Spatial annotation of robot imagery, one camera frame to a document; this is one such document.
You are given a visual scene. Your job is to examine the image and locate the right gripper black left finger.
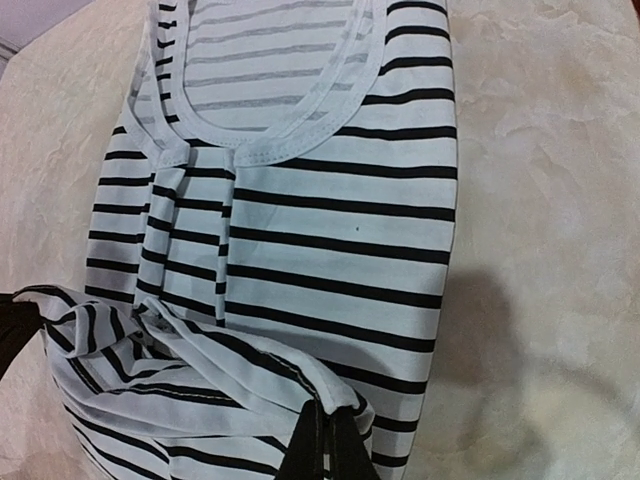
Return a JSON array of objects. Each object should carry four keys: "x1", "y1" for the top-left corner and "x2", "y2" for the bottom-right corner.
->
[{"x1": 282, "y1": 400, "x2": 327, "y2": 480}]

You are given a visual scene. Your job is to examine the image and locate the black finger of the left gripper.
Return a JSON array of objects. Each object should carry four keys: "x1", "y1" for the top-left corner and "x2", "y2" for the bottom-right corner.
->
[{"x1": 0, "y1": 294, "x2": 44, "y2": 377}]

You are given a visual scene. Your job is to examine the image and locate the black white striped shirt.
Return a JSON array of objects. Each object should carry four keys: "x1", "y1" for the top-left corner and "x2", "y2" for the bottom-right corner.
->
[{"x1": 12, "y1": 1, "x2": 457, "y2": 479}]

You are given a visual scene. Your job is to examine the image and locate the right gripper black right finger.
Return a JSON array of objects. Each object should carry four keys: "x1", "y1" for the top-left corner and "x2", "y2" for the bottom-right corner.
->
[{"x1": 326, "y1": 407, "x2": 380, "y2": 480}]

